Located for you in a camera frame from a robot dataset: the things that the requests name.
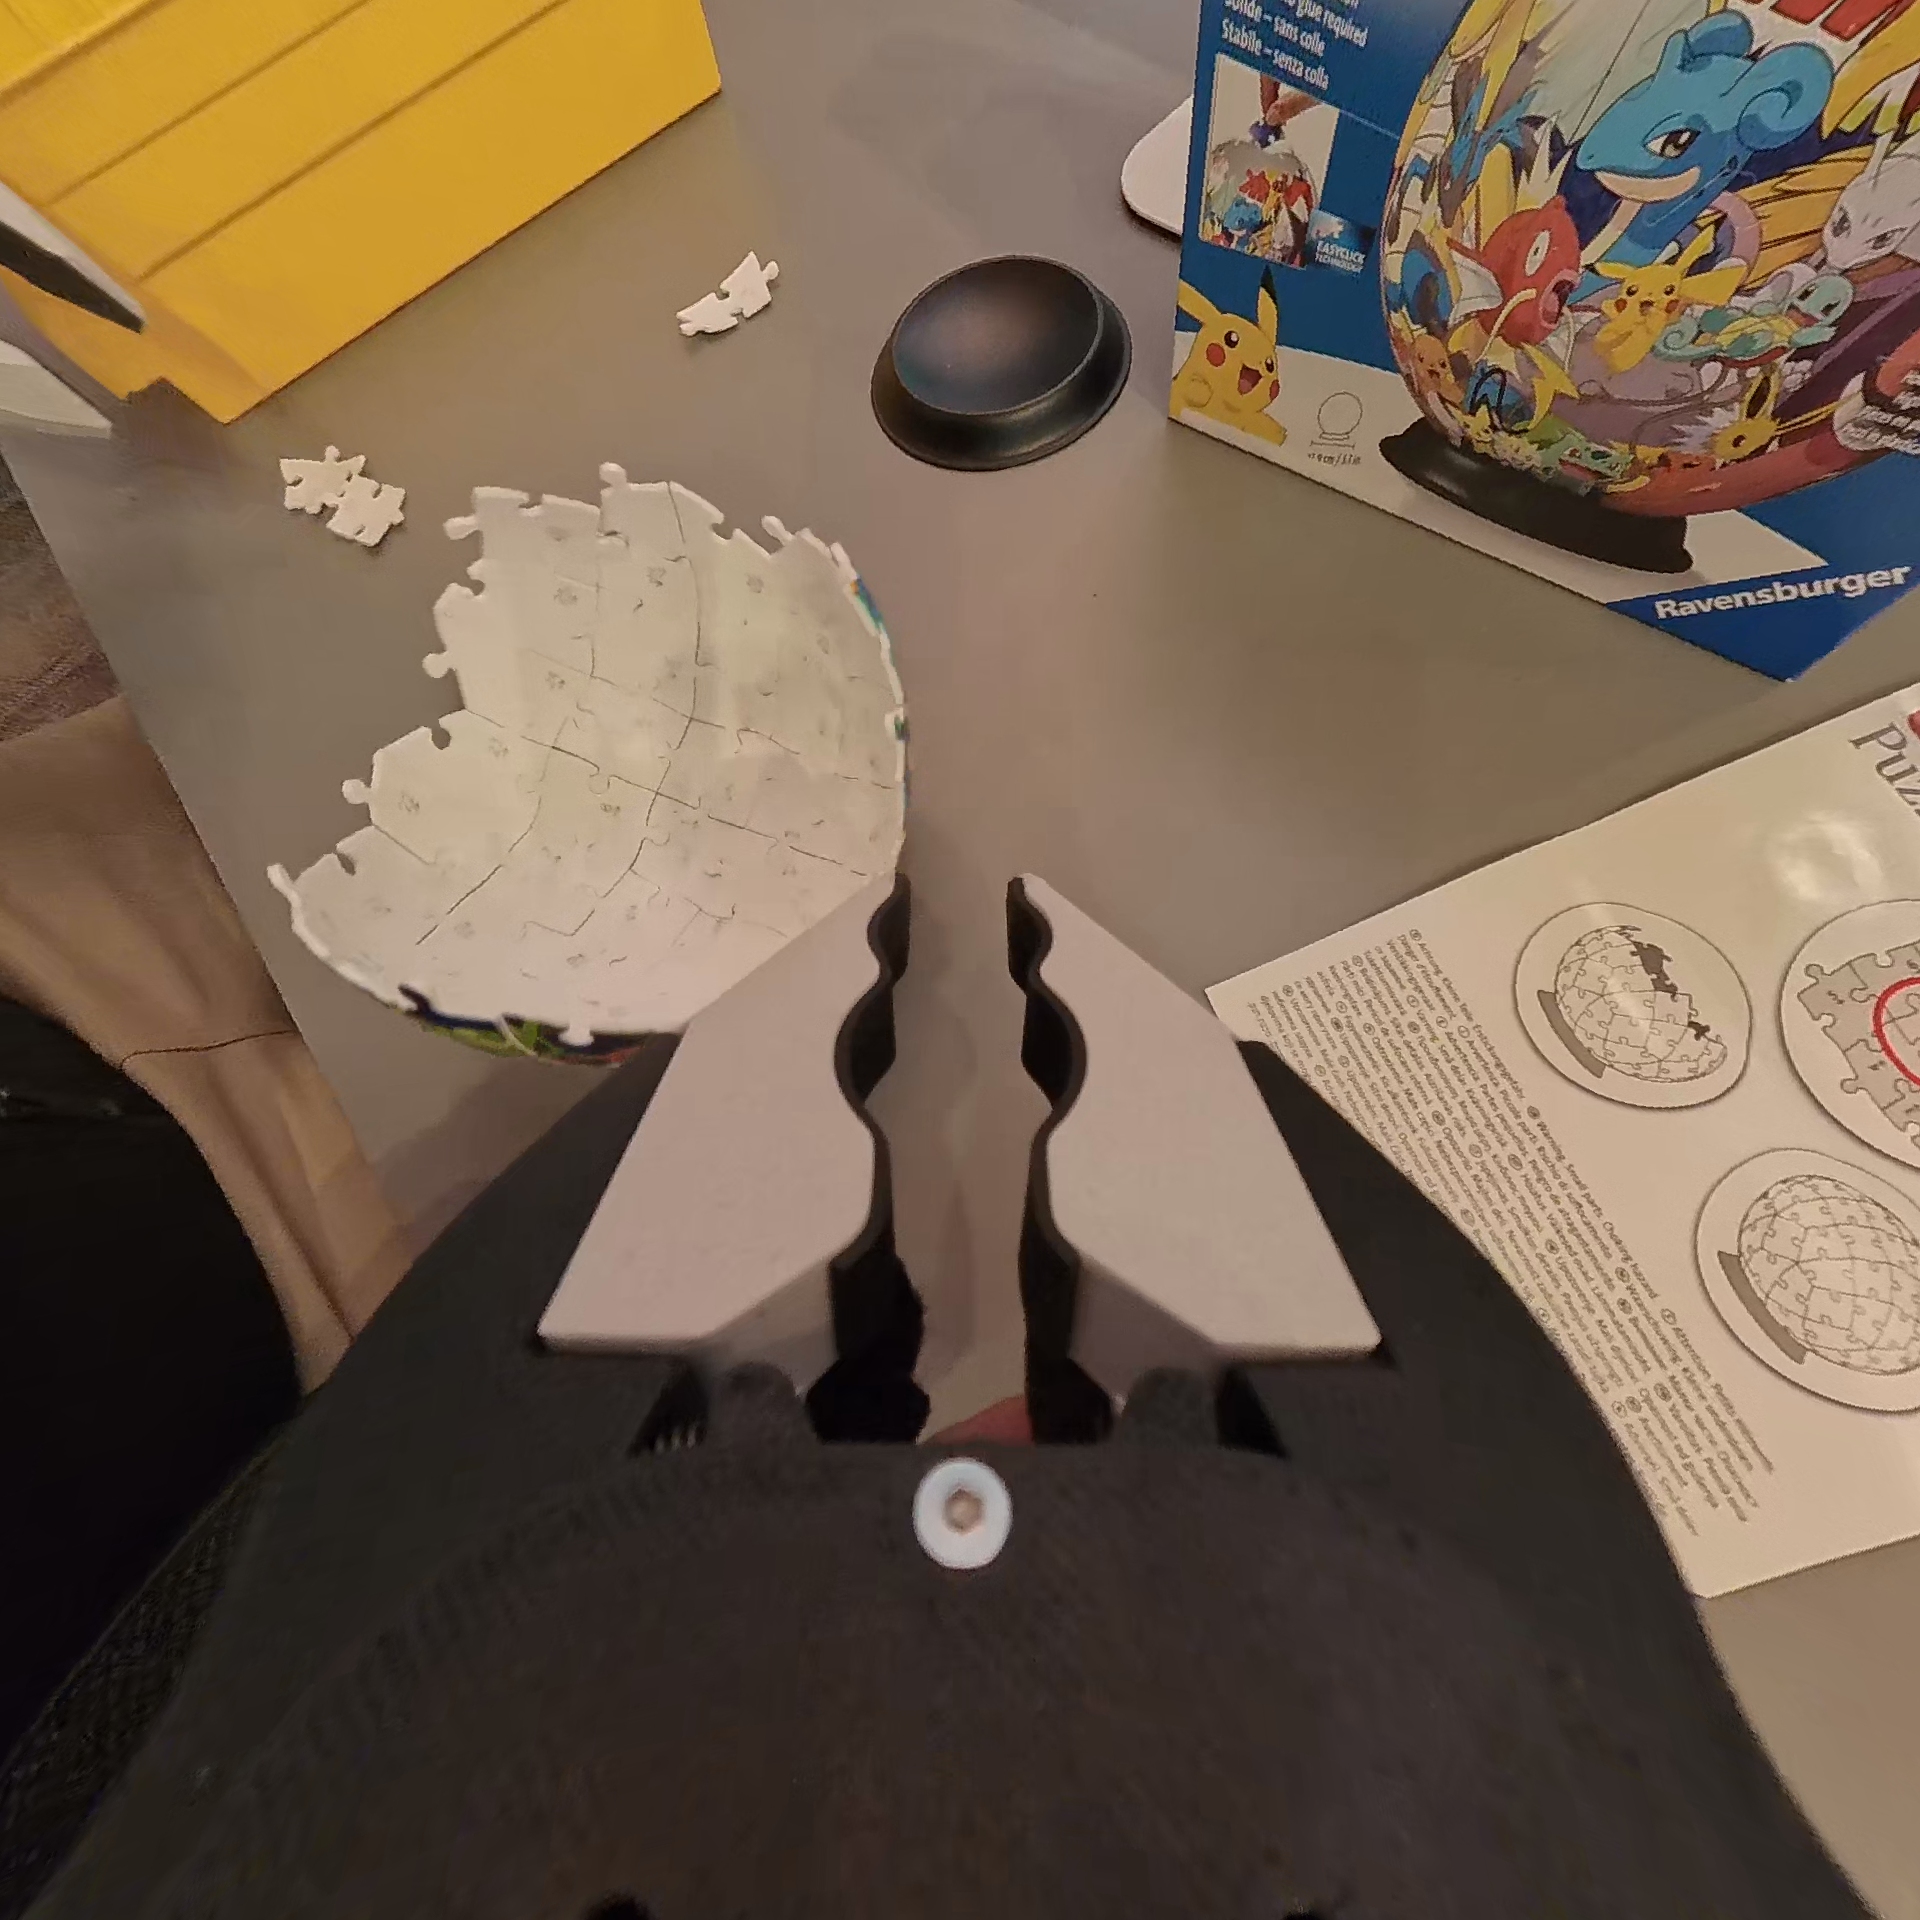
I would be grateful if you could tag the yellow box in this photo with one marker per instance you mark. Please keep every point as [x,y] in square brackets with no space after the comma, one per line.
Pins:
[376,148]

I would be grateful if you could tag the white flat board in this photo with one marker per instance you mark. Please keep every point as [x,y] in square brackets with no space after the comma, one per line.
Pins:
[1161,172]

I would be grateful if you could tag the white joined puzzle pieces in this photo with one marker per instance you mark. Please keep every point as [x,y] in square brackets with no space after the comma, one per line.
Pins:
[727,300]
[353,502]

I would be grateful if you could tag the half-built puzzle ball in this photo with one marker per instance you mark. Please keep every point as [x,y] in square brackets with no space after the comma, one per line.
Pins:
[600,796]

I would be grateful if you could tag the white instruction leaflet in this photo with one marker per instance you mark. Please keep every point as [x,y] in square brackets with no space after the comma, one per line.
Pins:
[1500,1050]

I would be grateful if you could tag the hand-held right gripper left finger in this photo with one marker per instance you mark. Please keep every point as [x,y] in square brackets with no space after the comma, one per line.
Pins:
[720,1200]

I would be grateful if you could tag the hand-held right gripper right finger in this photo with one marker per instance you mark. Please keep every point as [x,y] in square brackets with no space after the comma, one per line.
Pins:
[1201,1214]

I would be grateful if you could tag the blue puzzle box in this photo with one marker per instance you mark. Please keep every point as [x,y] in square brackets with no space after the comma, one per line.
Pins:
[1500,300]

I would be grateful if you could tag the black round ball stand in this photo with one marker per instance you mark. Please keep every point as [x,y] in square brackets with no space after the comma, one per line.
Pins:
[997,353]

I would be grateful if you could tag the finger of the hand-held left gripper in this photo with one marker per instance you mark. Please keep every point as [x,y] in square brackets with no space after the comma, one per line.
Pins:
[45,262]

